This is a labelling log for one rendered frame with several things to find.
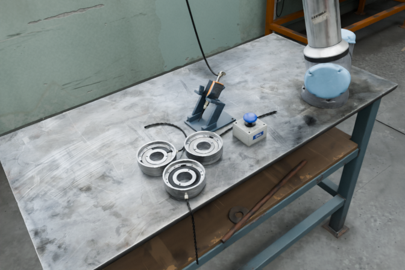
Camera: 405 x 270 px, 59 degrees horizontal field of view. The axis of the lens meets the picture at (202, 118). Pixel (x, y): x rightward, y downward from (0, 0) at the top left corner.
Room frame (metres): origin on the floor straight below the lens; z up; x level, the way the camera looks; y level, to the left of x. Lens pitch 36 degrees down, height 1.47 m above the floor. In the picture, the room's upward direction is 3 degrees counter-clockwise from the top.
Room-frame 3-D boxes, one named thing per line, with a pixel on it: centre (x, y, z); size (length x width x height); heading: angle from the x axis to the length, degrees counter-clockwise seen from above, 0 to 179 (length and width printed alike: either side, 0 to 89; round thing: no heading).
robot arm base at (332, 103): (0.99, -0.41, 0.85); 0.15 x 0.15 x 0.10
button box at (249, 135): (0.81, -0.14, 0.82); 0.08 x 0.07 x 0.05; 124
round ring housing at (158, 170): (0.71, 0.13, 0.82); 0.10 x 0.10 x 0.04
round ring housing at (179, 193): (0.63, 0.05, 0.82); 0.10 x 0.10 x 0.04
